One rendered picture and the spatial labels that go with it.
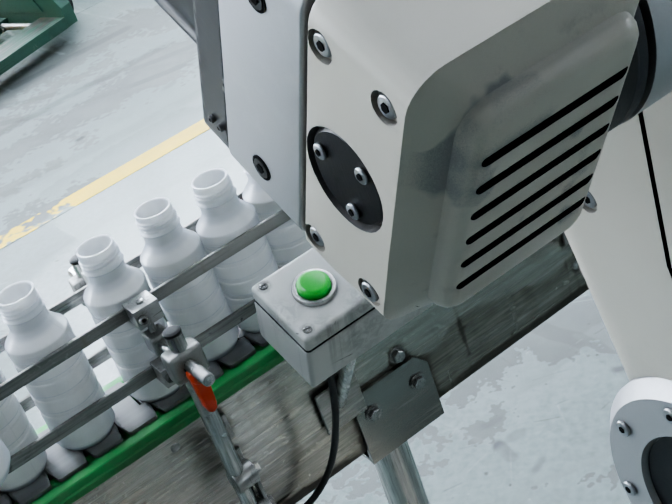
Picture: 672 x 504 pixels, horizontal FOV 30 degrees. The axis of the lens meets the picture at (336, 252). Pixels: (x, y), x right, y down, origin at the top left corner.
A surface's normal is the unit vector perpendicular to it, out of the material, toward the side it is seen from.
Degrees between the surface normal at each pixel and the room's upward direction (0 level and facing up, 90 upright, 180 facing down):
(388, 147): 90
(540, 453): 0
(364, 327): 110
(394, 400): 90
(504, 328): 90
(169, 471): 90
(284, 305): 20
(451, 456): 0
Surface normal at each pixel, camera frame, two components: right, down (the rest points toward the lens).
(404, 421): 0.55, 0.30
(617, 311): -0.72, 0.65
